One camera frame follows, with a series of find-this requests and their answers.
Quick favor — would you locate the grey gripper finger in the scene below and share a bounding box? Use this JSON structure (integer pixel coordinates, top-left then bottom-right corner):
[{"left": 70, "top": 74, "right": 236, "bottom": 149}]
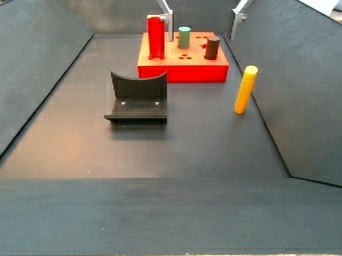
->
[
  {"left": 230, "top": 0, "right": 253, "bottom": 40},
  {"left": 157, "top": 0, "right": 174, "bottom": 42}
]

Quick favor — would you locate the yellow oval peg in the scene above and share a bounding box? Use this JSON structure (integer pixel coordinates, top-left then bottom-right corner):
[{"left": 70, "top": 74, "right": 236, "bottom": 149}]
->
[{"left": 234, "top": 65, "right": 258, "bottom": 114}]

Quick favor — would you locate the red shape sorter board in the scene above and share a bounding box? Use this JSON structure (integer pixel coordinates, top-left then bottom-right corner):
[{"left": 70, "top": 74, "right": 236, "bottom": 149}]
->
[{"left": 138, "top": 32, "right": 229, "bottom": 83}]

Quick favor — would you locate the tall red peg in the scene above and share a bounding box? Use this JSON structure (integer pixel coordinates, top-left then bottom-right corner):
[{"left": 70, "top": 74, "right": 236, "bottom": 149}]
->
[{"left": 147, "top": 15, "right": 165, "bottom": 60}]

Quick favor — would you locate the green cylinder peg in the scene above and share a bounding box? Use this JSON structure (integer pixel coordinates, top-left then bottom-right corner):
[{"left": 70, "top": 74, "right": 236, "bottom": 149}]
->
[{"left": 178, "top": 26, "right": 191, "bottom": 49}]

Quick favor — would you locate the brown hexagonal peg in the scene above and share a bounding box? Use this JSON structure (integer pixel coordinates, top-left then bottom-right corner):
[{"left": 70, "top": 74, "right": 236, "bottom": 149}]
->
[{"left": 205, "top": 36, "right": 221, "bottom": 60}]

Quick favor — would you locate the black curved holder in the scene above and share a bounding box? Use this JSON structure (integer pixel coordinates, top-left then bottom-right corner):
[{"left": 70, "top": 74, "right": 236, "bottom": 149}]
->
[{"left": 105, "top": 73, "right": 167, "bottom": 122}]

